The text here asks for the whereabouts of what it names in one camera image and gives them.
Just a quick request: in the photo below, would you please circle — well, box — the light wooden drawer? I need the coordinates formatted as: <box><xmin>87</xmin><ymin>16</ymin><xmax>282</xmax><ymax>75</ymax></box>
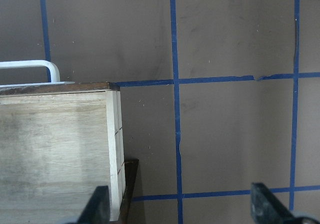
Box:
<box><xmin>0</xmin><ymin>82</ymin><xmax>126</xmax><ymax>223</ymax></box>

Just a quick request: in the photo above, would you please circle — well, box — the white drawer handle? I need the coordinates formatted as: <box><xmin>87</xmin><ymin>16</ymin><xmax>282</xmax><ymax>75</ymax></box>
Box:
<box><xmin>0</xmin><ymin>60</ymin><xmax>74</xmax><ymax>88</ymax></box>

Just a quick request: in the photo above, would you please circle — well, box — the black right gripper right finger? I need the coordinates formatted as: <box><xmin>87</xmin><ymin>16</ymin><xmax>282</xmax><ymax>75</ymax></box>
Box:
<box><xmin>250</xmin><ymin>183</ymin><xmax>300</xmax><ymax>224</ymax></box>

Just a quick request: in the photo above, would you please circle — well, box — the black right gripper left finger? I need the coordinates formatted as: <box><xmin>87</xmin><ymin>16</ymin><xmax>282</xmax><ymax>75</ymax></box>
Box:
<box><xmin>77</xmin><ymin>186</ymin><xmax>111</xmax><ymax>223</ymax></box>

